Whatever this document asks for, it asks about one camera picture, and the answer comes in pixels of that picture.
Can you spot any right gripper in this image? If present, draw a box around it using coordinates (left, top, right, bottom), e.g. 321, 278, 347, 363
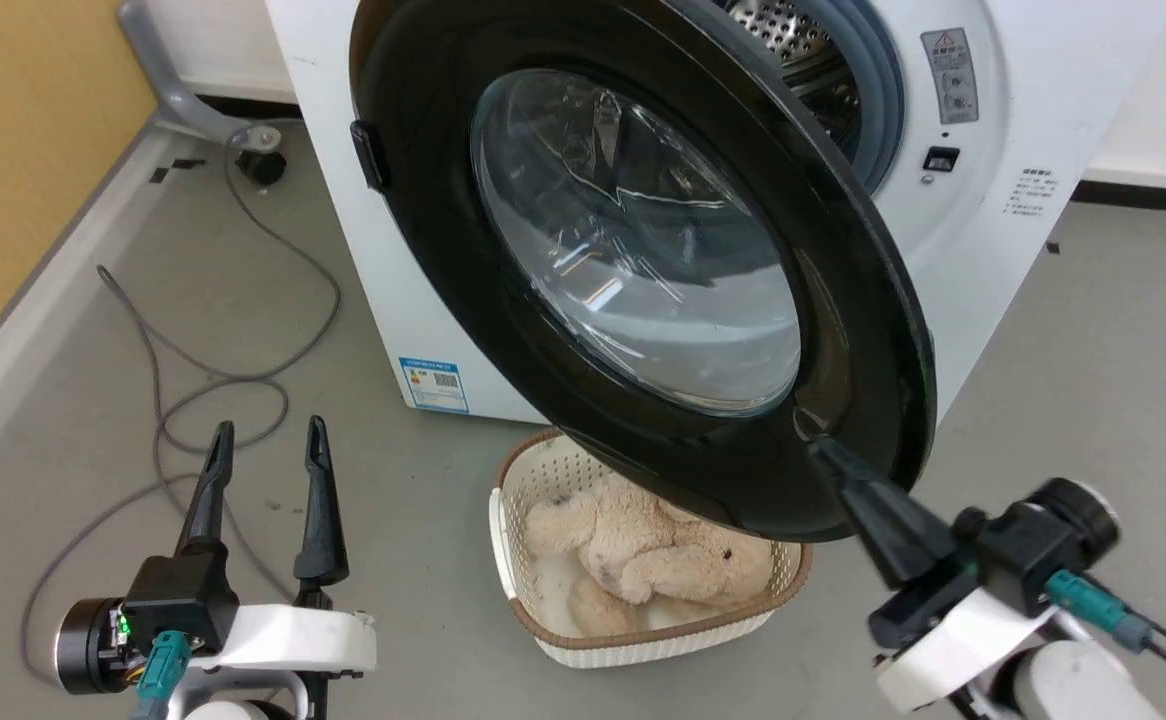
807, 435, 1122, 714

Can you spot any grey rubber door gasket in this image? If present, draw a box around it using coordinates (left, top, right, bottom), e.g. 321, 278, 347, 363
781, 0, 907, 197

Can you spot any beige plush toy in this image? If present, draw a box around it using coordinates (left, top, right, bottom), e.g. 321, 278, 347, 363
524, 477, 777, 637

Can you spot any white basket with brown rim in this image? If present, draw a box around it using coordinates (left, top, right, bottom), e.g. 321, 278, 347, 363
489, 427, 813, 670

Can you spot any right arm teal-plug cable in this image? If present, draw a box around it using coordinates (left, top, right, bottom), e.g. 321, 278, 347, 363
1045, 568, 1166, 696

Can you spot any black round glass washer door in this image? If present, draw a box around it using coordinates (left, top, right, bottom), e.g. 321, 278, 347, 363
348, 0, 938, 544

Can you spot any stainless steel washer drum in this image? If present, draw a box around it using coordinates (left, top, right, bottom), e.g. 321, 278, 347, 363
723, 0, 861, 167

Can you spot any black caster wheel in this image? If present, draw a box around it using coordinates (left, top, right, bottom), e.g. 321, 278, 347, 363
235, 124, 288, 187

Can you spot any blue energy label sticker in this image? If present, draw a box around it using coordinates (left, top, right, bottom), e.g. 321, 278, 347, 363
398, 356, 471, 415

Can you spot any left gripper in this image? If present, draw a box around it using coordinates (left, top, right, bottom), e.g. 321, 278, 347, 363
53, 415, 380, 696

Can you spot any white front-load washing machine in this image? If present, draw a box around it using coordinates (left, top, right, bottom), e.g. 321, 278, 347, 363
265, 0, 1166, 426

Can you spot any arm teal-plug cable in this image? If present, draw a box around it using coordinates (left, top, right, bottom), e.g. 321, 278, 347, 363
1045, 568, 1166, 696
131, 629, 192, 720

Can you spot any grey warning label sticker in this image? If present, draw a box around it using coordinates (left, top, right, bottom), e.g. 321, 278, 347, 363
920, 27, 981, 126

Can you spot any grey metal stand leg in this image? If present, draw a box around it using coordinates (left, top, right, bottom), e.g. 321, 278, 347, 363
117, 0, 256, 147

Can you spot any left arm teal-plug cable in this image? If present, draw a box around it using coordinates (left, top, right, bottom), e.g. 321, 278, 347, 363
131, 629, 192, 720

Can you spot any grey floor cable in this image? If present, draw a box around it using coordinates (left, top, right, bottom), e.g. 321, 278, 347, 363
20, 122, 343, 683

